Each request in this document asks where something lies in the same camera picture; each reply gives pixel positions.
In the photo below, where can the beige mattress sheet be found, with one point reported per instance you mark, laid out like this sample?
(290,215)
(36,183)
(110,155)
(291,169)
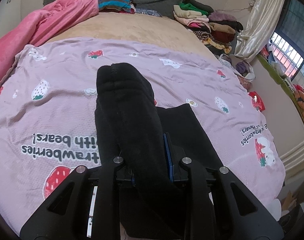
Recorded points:
(159,31)

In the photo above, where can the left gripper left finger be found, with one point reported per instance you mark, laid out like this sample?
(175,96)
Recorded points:
(84,206)

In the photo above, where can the window with grille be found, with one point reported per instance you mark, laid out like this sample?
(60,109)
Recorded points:
(283,55)

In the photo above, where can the pile of folded clothes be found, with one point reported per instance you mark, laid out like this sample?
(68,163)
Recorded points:
(215,29)

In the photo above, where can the black long-sleeve sweater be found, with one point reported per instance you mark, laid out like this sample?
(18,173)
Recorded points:
(130,125)

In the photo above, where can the striped folded clothes stack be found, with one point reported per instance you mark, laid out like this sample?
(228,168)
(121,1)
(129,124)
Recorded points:
(117,6)

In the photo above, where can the pink fleece blanket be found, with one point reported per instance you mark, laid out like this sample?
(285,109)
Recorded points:
(41,25)

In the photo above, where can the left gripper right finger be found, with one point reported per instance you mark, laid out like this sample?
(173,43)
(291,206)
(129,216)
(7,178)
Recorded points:
(210,202)

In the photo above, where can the red plastic bag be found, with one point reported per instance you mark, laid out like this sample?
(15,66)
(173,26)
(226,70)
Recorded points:
(257,101)

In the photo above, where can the cream satin curtain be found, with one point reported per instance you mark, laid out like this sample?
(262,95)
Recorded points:
(260,26)

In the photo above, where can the bag with purple clothes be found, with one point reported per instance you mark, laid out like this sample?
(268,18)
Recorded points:
(243,70)

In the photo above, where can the left hand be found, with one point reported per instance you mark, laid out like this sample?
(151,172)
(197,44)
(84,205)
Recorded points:
(123,233)

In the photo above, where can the lilac strawberry print quilt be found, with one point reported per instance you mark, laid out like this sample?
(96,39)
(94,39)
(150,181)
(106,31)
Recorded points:
(47,110)

